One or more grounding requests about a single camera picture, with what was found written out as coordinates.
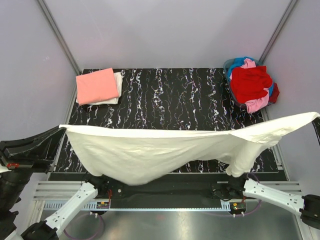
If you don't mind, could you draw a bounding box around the red t shirt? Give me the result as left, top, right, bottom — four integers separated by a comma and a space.
230, 65, 274, 104

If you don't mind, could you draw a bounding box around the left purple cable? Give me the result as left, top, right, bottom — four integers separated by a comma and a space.
63, 213, 107, 240

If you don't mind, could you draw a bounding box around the right aluminium frame post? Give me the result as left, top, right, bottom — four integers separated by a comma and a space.
259, 0, 300, 63

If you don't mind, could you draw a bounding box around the aluminium rail front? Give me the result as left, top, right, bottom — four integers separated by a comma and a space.
33, 181, 302, 201

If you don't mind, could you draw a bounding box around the left aluminium frame post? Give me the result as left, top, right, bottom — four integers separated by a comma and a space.
35, 0, 81, 75

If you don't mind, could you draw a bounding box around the pink t shirt in basket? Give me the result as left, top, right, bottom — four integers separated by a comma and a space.
241, 58, 270, 114

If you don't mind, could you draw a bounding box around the white slotted cable duct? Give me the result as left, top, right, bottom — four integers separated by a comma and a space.
44, 201, 232, 210

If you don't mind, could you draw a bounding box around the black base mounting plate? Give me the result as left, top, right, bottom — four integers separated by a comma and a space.
83, 173, 250, 201

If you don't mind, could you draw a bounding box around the cream white t shirt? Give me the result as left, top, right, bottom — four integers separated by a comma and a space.
63, 112, 320, 186

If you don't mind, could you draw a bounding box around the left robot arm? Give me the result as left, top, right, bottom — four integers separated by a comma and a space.
0, 126, 108, 240

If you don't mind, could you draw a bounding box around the folded pink t shirt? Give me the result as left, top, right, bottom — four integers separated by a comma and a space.
75, 67, 120, 106

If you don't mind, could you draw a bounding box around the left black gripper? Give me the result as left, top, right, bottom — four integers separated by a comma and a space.
0, 123, 67, 210

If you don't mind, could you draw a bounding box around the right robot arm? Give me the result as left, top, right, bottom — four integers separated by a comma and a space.
222, 112, 320, 229

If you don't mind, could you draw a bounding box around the folded white t shirt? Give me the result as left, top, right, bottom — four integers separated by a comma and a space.
78, 71, 124, 106

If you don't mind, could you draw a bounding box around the aluminium frame post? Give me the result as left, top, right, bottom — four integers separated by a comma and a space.
259, 0, 300, 63
35, 0, 81, 75

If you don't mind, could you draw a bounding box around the blue t shirt in basket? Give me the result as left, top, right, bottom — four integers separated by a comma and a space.
227, 57, 274, 95

